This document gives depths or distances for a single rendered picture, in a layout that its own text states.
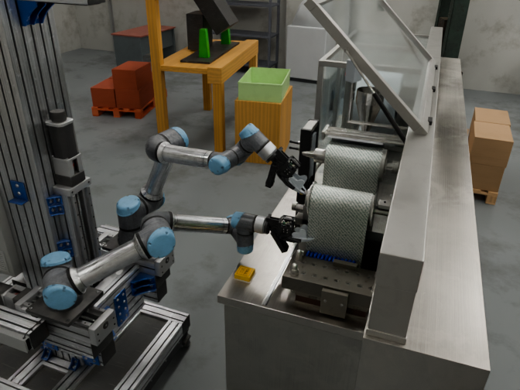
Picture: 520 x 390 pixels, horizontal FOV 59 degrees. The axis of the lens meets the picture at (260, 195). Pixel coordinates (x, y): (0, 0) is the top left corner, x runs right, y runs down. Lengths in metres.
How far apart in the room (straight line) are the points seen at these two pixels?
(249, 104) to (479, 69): 5.04
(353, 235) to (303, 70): 6.79
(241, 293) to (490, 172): 3.38
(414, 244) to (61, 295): 1.36
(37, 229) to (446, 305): 1.71
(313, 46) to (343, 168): 6.45
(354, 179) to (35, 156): 1.32
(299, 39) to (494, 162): 4.64
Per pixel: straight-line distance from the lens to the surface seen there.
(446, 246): 1.40
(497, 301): 3.72
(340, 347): 1.92
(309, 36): 8.40
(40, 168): 2.09
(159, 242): 1.85
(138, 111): 6.73
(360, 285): 1.85
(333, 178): 2.06
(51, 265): 2.02
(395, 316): 1.02
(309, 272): 1.87
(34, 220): 2.25
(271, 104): 4.95
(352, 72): 2.25
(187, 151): 1.94
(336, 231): 1.90
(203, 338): 3.05
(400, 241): 0.97
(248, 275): 2.01
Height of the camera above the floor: 2.17
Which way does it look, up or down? 28 degrees down
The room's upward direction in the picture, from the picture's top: 1 degrees clockwise
